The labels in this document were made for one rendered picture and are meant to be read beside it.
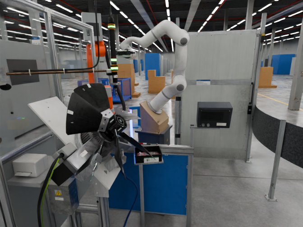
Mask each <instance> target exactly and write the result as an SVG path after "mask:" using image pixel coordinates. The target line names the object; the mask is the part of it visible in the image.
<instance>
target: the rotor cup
mask: <svg viewBox="0 0 303 227"><path fill-rule="evenodd" d="M112 119H114V120H113V121H112V122H110V121H111V120H112ZM119 120H121V121H122V122H120V121H119ZM120 128H121V129H120ZM126 128H127V123H126V121H125V119H124V118H123V117H122V116H121V115H119V114H117V113H115V114H113V115H112V116H111V117H110V118H109V121H108V124H107V127H106V130H105V132H102V131H100V133H101V134H102V135H103V136H104V137H105V138H106V139H107V140H109V141H114V139H113V136H114V130H115V129H116V133H117V135H118V134H120V133H121V132H122V131H123V130H125V129H126ZM119 129H120V130H119ZM118 130H119V131H118Z"/></svg>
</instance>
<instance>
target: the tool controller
mask: <svg viewBox="0 0 303 227"><path fill-rule="evenodd" d="M232 111H233V107H232V105H231V103H230V102H198V103H197V127H212V128H229V127H230V122H231V116H232Z"/></svg>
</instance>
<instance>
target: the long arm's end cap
mask: <svg viewBox="0 0 303 227"><path fill-rule="evenodd" d="M76 172H77V170H76V169H75V168H74V167H73V166H72V165H71V164H70V163H69V162H68V160H65V161H64V162H62V163H61V164H60V165H59V166H58V167H57V168H56V169H54V170H53V174H52V176H51V179H52V180H53V181H54V182H55V183H56V185H57V186H60V185H61V184H63V183H64V182H65V181H66V180H68V179H69V178H70V177H71V176H72V175H74V174H75V173H76Z"/></svg>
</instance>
